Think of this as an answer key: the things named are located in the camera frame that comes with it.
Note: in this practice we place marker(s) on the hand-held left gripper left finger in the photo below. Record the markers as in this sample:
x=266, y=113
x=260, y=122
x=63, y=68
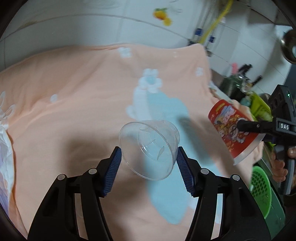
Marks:
x=113, y=171

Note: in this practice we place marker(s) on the pink utensil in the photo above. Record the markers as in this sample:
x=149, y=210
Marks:
x=234, y=68

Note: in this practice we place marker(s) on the person's right hand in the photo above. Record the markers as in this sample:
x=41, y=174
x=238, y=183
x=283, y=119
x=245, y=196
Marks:
x=279, y=169

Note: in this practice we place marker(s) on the red instant noodle cup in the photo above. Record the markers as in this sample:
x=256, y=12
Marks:
x=224, y=120

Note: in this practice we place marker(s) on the white wrinkled cloth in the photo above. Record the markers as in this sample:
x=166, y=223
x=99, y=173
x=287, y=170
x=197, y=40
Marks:
x=5, y=166

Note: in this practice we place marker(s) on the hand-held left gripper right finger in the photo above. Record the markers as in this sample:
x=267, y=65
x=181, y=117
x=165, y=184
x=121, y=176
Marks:
x=185, y=171

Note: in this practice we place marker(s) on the green dish rack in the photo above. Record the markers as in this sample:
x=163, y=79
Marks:
x=260, y=106

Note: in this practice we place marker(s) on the dark cooking pot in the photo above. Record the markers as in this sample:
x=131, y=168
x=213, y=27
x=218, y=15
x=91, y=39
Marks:
x=238, y=81

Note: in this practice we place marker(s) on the fruit wall sticker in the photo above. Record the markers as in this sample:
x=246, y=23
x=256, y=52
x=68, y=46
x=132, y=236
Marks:
x=161, y=16

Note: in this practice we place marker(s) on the clear plastic cup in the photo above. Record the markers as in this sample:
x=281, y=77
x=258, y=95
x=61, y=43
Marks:
x=148, y=148

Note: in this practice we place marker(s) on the green plastic basket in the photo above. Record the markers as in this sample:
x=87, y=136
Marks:
x=261, y=190

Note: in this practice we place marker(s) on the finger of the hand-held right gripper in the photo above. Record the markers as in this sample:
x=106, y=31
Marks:
x=254, y=127

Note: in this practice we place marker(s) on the peach printed blanket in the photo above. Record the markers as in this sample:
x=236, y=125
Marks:
x=69, y=104

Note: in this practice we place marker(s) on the metal ladle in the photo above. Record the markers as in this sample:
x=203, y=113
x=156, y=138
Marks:
x=289, y=46

